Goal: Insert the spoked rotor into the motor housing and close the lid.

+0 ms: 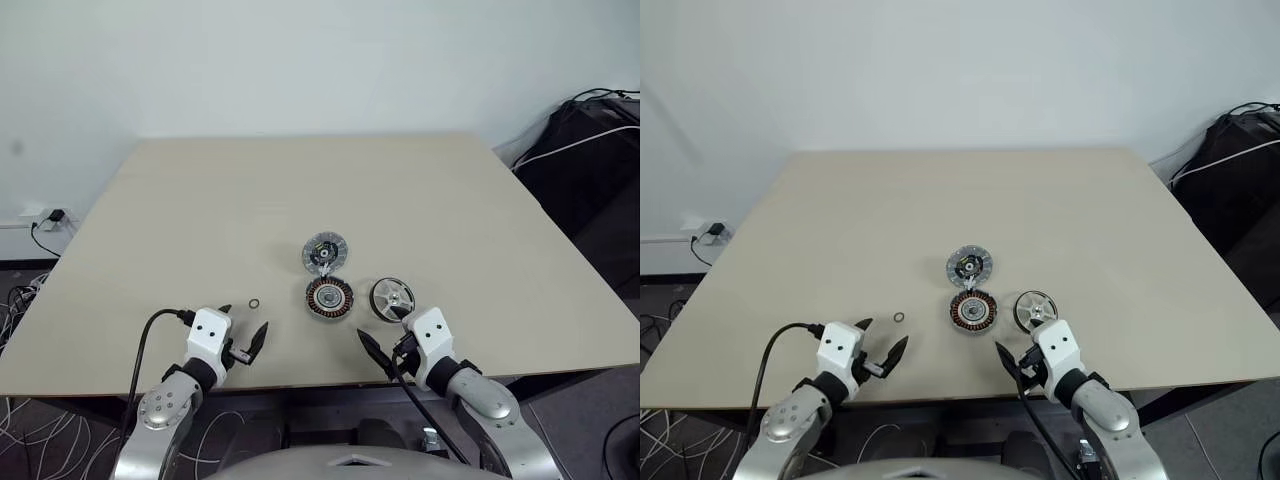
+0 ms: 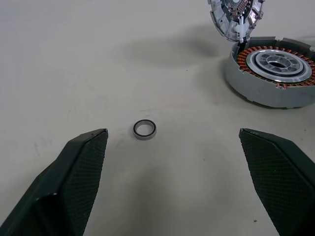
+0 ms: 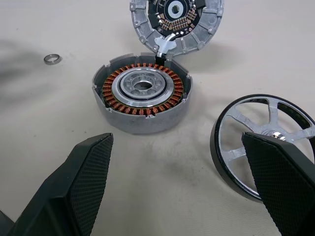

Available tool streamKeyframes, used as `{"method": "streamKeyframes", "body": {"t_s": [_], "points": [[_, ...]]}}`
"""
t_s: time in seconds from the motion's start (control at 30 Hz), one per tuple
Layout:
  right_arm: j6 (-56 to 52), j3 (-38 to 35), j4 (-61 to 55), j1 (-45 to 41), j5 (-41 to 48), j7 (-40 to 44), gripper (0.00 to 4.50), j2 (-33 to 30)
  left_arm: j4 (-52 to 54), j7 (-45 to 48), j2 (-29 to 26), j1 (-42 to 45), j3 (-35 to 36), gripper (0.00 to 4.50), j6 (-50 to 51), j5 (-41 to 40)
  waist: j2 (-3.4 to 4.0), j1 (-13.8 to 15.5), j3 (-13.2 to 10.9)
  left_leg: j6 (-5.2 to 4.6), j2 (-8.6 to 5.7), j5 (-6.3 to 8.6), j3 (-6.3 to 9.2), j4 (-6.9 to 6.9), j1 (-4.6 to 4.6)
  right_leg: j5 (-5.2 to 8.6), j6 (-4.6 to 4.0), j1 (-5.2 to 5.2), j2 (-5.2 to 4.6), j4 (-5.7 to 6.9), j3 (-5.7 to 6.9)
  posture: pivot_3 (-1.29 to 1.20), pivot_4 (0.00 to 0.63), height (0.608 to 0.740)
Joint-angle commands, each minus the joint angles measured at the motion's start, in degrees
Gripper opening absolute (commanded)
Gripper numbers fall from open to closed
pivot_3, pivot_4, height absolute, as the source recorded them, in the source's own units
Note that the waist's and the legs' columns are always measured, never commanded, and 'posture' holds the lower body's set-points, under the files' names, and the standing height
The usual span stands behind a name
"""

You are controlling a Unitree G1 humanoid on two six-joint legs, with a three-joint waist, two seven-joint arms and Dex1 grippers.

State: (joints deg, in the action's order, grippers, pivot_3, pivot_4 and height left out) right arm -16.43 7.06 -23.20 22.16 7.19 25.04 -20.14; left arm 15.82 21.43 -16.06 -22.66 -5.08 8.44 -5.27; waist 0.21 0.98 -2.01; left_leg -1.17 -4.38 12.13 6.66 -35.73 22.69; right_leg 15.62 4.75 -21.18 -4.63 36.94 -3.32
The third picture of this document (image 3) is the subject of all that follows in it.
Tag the round silver metal disc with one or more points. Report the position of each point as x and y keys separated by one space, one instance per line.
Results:
x=142 y=29

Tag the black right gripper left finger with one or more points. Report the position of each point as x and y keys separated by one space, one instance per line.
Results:
x=61 y=191

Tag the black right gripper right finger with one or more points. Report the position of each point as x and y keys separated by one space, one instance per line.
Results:
x=285 y=186

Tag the grey motor housing copper windings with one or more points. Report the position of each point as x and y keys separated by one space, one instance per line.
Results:
x=137 y=123

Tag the black rotor silver spokes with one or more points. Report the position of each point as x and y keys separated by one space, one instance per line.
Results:
x=216 y=152

